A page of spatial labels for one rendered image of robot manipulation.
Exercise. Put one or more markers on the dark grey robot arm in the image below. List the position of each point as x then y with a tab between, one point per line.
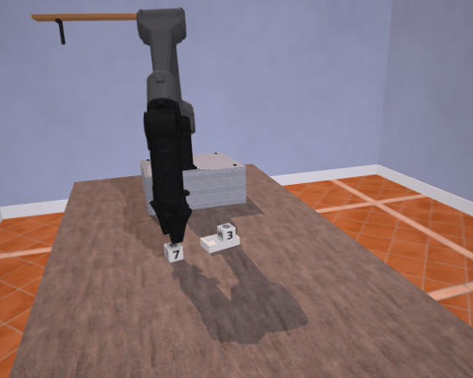
170	151

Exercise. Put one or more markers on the white cube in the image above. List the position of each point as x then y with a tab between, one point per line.
173	252
226	232

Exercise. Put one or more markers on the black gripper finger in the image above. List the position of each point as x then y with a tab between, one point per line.
176	225
157	208

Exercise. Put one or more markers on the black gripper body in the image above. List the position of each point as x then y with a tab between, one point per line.
169	191

